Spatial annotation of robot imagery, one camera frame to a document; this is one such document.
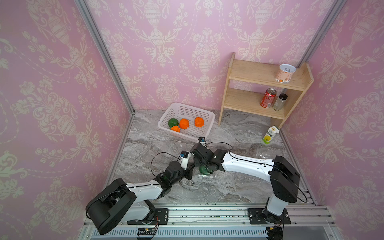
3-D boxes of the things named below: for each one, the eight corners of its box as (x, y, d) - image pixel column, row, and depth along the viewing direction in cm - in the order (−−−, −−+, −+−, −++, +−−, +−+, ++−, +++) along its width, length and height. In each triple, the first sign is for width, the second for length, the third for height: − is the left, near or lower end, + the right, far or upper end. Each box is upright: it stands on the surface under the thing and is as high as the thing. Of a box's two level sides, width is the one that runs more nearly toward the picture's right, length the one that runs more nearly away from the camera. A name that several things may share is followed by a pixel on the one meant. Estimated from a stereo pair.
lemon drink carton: (266, 145, 103) (275, 133, 91) (261, 141, 105) (269, 128, 94) (271, 142, 105) (280, 129, 93) (265, 138, 107) (274, 125, 96)
